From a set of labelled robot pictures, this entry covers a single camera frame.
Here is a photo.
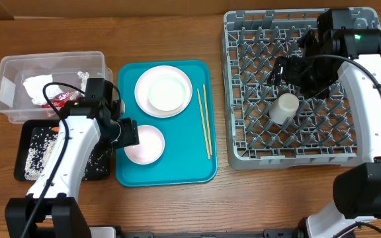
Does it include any clear plastic waste bin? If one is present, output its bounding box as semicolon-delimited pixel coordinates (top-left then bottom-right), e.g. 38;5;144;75
0;51;112;124

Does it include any grey dishwasher rack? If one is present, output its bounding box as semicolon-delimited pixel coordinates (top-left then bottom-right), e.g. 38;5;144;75
222;7;381;171

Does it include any white cup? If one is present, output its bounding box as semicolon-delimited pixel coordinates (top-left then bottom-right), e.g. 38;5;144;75
269;93;299;124

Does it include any left wooden chopstick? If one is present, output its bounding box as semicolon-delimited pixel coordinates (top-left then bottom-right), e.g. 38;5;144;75
197;89;211;160

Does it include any white paper napkin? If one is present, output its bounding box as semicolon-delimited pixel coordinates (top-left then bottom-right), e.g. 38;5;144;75
23;74;63;106

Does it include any white rice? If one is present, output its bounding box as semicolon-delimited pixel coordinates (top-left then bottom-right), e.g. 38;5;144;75
24;127;112;181

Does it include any wooden chopstick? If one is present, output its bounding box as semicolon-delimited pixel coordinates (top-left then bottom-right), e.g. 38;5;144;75
203;84;212;156
197;89;211;160

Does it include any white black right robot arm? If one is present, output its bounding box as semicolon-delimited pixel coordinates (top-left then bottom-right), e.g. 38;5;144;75
268;9;381;237

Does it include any large white plate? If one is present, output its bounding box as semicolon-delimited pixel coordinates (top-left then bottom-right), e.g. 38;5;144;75
134;65;192;118

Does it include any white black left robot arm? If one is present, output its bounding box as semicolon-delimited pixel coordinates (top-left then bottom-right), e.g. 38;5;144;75
5;78;139;237

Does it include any teal serving tray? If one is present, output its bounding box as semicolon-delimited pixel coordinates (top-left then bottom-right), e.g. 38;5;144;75
116;59;218;187

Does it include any black rectangular tray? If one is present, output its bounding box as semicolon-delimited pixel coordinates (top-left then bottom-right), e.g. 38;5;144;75
14;120;112;181

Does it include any orange carrot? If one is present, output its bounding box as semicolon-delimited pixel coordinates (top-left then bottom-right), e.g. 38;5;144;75
51;127;59;133

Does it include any crumpled white tissue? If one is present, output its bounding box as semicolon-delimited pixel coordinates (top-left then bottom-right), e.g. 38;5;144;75
77;71;90;92

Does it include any red snack wrapper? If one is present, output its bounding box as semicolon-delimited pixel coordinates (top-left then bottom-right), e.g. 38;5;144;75
42;91;82;118

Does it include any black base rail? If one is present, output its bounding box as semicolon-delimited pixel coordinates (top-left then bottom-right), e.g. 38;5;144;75
87;226;300;238

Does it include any right wooden chopstick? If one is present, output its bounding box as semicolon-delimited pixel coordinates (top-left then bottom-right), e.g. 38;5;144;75
203;84;212;156

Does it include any small white plate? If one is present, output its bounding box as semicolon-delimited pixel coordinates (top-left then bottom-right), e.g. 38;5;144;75
148;75;185;112

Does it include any white bowl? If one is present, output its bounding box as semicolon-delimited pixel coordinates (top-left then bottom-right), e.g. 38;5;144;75
124;125;165;165

